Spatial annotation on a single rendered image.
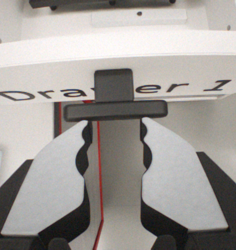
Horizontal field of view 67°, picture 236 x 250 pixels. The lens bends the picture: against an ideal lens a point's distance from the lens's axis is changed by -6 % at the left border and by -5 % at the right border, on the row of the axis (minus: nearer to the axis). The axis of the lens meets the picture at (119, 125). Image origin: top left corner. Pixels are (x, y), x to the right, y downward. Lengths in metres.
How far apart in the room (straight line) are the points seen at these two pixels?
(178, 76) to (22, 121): 0.24
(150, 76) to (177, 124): 0.93
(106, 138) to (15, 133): 0.76
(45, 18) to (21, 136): 0.17
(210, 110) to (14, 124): 1.02
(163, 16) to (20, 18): 0.17
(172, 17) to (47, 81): 0.15
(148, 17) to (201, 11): 0.07
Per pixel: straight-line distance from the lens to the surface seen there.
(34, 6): 0.25
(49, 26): 0.26
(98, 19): 0.24
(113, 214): 1.11
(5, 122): 0.34
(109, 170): 1.05
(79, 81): 0.17
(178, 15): 0.25
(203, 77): 0.18
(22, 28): 0.28
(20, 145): 0.32
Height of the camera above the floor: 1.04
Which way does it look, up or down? 84 degrees down
